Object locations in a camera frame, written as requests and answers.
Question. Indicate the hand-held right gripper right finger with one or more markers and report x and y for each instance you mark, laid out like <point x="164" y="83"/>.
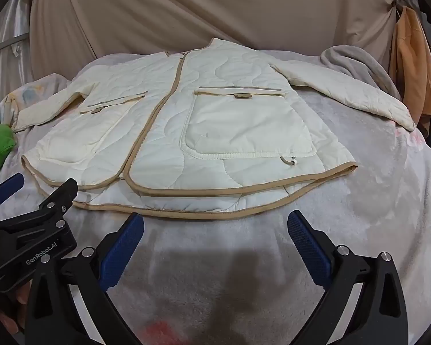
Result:
<point x="309" y="248"/>

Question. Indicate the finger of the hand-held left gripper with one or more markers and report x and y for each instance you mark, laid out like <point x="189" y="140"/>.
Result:
<point x="7" y="188"/>
<point x="57" y="201"/>

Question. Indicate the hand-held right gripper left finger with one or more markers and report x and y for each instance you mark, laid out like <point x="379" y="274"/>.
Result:
<point x="124" y="251"/>

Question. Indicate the cream quilted jacket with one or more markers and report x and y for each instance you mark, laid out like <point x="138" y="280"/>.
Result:
<point x="237" y="122"/>

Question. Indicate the person's left hand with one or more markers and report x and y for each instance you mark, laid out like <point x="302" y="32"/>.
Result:
<point x="10" y="316"/>

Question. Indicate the grey floral fleece blanket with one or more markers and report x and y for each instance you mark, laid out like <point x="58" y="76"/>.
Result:
<point x="362" y="205"/>

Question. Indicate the pastel printed sheet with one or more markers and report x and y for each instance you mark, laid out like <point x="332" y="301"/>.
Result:
<point x="32" y="86"/>

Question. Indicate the white satin curtain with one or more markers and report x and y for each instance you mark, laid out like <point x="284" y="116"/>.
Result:
<point x="10" y="18"/>

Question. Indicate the orange hanging cloth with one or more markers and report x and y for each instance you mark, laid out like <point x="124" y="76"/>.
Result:
<point x="413" y="61"/>

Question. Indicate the beige backdrop cloth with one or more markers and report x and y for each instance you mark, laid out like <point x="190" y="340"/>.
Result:
<point x="201" y="7"/>

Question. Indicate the grey metal rail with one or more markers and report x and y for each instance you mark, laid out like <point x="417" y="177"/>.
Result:
<point x="3" y="46"/>

